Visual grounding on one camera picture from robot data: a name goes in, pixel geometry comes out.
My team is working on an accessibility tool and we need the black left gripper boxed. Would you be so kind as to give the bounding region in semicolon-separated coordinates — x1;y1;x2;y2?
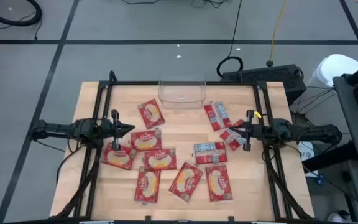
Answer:
99;108;135;151

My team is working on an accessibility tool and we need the yellow hanging cable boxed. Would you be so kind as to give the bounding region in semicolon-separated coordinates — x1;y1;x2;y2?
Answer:
268;0;288;68

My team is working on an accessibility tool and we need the white round stool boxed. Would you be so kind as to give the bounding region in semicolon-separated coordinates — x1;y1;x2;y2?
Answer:
309;54;358;88

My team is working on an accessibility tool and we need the white cardboard box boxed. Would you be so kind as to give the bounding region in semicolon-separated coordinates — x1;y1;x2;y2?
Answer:
297;141;320;179

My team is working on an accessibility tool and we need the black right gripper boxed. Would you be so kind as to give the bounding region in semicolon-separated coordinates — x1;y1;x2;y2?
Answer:
232;109;272;152

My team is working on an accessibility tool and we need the black hanging cable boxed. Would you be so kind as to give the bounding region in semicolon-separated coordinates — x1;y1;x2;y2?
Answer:
216;0;244;78

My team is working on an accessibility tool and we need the red Orville popcorn bag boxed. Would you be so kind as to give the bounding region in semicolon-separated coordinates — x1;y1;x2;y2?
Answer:
204;164;234;203
203;101;232;132
137;98;167;130
143;148;178;171
134;166;162;205
130;129;163;152
218;119;248;152
168;161;204;203
100;142;137;171
193;141;229;166

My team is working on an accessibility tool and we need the black vacuum hose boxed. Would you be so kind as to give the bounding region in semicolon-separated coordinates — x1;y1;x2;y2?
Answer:
0;0;43;27

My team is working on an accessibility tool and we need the clear plastic basket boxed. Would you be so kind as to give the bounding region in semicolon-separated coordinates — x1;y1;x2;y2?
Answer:
158;74;207;109

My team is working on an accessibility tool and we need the grey equipment cart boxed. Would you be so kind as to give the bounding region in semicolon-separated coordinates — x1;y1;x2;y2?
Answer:
333;55;358;166

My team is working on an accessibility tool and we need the black aluminium table frame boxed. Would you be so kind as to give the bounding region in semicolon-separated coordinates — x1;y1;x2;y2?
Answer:
51;70;315;223

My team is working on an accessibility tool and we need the person's foot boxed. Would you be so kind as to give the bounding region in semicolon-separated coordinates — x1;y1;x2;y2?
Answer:
327;210;351;223

